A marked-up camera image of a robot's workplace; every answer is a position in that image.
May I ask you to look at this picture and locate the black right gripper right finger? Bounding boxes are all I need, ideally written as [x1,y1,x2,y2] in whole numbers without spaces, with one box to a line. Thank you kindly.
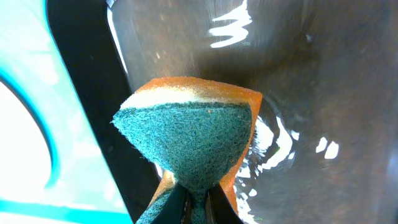
[206,184,244,224]

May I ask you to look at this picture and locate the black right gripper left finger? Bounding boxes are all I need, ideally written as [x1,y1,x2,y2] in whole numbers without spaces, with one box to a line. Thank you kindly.
[152,183,190,224]

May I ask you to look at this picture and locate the green yellow sponge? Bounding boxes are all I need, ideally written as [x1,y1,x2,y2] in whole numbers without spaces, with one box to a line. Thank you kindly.
[113,77,262,223]

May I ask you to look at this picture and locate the black water tray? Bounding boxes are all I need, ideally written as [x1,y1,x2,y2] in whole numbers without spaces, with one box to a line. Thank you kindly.
[46,0,397,223]

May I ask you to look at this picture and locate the teal plastic tray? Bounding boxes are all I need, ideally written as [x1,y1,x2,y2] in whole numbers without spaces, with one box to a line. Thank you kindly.
[1,0,131,224]

